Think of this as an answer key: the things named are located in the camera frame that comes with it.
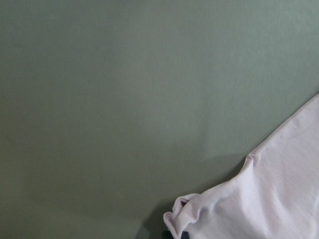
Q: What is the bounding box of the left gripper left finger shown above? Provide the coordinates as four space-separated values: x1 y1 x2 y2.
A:
161 231 174 239

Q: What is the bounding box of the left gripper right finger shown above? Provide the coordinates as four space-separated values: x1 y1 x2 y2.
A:
180 231 189 239

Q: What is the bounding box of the pink Snoopy t-shirt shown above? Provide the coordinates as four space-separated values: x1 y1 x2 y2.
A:
163 96 319 239

